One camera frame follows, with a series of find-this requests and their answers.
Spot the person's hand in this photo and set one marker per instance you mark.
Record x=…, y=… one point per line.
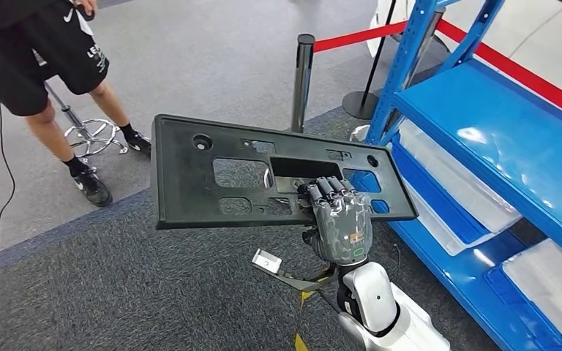
x=87, y=6

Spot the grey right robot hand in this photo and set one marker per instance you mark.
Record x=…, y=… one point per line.
x=344, y=227

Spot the black handheld controller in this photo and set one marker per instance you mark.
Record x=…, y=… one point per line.
x=89, y=17

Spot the black plastic panel part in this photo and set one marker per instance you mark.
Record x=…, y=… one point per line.
x=189, y=194

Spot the blue metal shelf rack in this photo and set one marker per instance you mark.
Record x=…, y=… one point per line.
x=480, y=111

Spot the person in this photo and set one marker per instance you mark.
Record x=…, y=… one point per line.
x=19, y=48

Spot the yellow floor tape square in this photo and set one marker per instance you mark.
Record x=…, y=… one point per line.
x=300, y=344

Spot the black pole stand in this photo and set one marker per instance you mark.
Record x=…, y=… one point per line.
x=361, y=104

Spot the chrome stool base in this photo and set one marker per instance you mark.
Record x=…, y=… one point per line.
x=89, y=135

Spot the red barrier belt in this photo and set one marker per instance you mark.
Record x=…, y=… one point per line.
x=358, y=36
x=513, y=70

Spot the white car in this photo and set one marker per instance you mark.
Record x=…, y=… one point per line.
x=528, y=29

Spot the black camera bracket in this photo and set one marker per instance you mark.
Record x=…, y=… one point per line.
x=300, y=282

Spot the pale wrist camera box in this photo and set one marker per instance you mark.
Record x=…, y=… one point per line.
x=266, y=261

